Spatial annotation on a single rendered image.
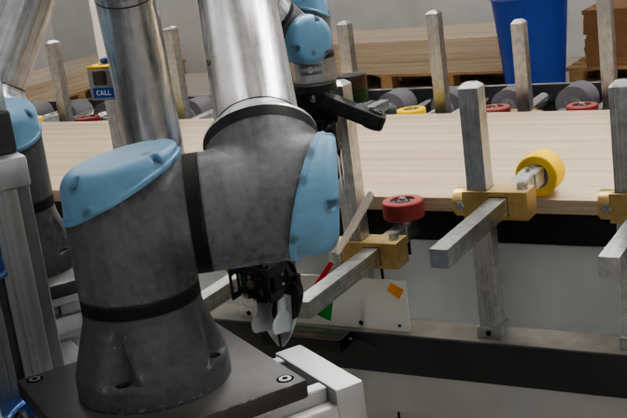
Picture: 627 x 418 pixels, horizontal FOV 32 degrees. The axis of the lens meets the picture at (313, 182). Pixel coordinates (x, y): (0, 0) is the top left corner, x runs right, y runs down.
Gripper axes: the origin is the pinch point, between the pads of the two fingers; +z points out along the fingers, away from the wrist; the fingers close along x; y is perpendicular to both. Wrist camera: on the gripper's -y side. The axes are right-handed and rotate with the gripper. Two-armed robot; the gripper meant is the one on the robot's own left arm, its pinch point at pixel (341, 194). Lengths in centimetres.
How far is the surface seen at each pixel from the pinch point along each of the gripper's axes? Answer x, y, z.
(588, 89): -148, -55, 14
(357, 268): 4.0, -1.9, 12.4
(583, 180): -24.2, -43.0, 7.7
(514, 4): -564, -43, 30
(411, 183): -32.9, -9.3, 7.8
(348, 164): -6.4, -0.9, -3.7
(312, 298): 19.0, 3.9, 11.8
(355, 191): -6.2, -1.5, 1.4
